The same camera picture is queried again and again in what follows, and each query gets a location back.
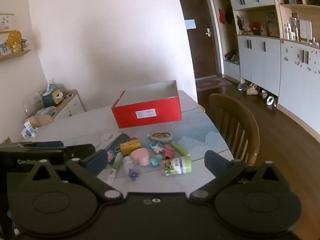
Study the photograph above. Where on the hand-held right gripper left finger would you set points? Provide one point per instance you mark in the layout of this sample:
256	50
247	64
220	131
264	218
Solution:
96	162

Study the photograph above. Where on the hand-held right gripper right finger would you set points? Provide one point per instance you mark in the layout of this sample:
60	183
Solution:
217	163

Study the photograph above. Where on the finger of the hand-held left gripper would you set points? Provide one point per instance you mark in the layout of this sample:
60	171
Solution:
80	150
48	144

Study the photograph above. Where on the pink and blue toy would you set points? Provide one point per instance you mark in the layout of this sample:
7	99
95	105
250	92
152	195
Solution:
110	156

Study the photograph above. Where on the white and green pen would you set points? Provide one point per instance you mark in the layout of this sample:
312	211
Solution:
115	166

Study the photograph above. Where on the dark oval pad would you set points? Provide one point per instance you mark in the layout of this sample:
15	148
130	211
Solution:
118	141

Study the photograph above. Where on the yellow box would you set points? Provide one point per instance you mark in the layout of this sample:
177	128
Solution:
130	147

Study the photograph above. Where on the green marker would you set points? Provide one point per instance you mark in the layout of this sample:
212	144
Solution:
181	150

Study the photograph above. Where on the purple flower toy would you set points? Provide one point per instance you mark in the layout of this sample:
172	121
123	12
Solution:
133	174

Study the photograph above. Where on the clear jar with green lid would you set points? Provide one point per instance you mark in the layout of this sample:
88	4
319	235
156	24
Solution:
176	166

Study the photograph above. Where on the pink heart-shaped bowl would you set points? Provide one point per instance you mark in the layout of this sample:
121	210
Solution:
140	157

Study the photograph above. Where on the small red toy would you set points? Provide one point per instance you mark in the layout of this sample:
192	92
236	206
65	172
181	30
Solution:
169	152

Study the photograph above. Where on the small teal toy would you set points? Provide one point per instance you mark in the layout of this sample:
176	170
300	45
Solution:
156	160

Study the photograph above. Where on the small white figure toy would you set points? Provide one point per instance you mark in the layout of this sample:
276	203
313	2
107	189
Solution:
156	148

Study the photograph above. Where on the grey correction tape dispenser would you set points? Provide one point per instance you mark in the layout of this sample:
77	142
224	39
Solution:
161	136

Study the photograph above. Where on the red cardboard box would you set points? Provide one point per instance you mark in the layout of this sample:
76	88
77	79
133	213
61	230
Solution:
147	115

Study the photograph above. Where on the white and blue packet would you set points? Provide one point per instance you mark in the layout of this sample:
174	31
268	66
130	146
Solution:
28	130

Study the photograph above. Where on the beige bag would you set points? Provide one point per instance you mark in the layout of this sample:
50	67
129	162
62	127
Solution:
40	121

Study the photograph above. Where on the crumpled plastic bag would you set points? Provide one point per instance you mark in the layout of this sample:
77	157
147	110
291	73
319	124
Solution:
46	110

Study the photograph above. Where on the white side cabinet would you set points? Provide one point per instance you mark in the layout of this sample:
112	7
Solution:
73	106

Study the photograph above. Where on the dark green tissue box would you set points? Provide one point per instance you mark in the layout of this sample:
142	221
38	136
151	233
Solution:
51	100

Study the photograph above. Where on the clear plastic bag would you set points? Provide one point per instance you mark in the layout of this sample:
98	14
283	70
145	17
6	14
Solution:
32	102

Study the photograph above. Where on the white sunglasses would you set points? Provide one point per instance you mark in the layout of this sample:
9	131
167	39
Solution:
68	96

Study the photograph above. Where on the wooden chair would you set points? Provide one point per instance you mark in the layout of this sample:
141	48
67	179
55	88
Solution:
225	110

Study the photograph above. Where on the patterned door rug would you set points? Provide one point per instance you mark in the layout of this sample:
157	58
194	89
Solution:
212	83

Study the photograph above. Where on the grey slippers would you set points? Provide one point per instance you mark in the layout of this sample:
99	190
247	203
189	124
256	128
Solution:
242	87

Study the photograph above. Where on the beige shoe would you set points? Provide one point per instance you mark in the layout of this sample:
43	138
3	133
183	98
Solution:
252	90

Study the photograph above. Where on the white and black shoe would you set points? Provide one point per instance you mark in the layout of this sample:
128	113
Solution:
270	101

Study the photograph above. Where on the small white shoe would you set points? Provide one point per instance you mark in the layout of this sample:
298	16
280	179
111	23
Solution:
264	93

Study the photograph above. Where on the low grey shoe cabinet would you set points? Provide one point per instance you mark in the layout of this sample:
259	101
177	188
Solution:
231	70

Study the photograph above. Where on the small blue and white box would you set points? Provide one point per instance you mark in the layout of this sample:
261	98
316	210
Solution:
3	47

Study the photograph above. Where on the brown door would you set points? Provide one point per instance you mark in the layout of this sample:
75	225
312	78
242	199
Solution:
200	55

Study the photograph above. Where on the grey cabinet with stickers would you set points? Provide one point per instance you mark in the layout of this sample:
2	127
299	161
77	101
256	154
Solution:
297	85

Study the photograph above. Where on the framed picture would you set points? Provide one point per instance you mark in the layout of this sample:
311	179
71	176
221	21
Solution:
5	22

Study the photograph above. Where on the white paper sheet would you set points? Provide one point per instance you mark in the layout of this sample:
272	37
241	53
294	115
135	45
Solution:
190	24

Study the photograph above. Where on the row of figurines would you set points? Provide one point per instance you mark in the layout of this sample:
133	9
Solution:
255	26

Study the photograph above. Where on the red hat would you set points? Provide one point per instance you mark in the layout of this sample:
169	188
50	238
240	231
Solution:
221	16

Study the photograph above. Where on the group of clear bottles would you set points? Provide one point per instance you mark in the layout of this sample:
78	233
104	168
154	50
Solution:
291	31

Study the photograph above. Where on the white rounded container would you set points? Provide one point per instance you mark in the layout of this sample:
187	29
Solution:
302	30
308	30

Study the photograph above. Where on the wooden shelf unit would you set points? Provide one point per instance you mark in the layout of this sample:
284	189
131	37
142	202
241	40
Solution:
310	12

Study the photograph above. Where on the wooden wall shelf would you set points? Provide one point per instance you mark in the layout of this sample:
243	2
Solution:
15	55

